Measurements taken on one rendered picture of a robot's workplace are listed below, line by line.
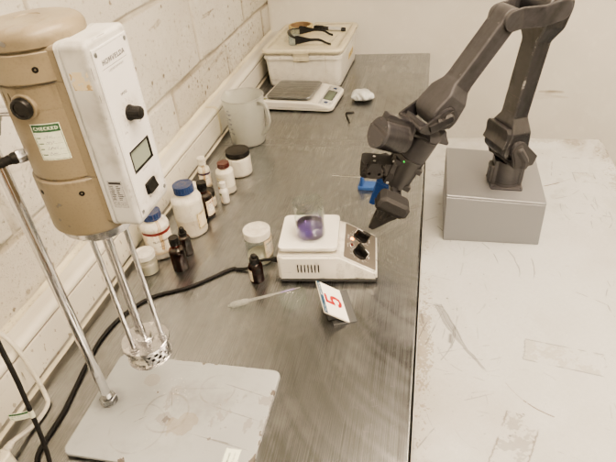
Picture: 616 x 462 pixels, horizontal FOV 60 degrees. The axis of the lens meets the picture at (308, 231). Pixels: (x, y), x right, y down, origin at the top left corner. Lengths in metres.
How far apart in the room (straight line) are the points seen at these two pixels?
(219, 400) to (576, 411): 0.55
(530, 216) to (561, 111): 1.40
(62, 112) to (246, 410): 0.54
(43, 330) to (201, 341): 0.27
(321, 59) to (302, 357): 1.30
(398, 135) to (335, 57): 1.09
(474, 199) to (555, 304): 0.26
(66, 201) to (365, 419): 0.54
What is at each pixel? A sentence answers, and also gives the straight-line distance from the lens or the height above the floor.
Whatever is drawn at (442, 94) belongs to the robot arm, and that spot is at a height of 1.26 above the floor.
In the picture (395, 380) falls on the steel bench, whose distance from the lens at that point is 0.93.
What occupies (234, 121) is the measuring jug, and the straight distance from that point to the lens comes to 1.64.
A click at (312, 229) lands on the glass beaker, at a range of 1.05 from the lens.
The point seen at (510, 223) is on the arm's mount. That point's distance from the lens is 1.21.
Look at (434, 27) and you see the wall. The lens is 2.39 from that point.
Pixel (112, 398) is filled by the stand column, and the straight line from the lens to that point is 0.97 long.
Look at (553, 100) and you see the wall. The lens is 2.54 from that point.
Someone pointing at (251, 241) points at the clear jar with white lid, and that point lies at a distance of 1.13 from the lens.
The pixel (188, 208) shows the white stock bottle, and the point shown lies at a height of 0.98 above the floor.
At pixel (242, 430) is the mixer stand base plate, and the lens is 0.88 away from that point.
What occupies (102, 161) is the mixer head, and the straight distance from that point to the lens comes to 0.60.
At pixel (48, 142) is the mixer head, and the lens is 0.61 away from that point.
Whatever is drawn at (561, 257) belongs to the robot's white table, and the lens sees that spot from 1.23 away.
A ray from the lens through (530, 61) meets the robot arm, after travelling 1.08.
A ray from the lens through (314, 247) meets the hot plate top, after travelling 1.06.
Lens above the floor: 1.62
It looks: 35 degrees down
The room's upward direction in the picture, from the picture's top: 6 degrees counter-clockwise
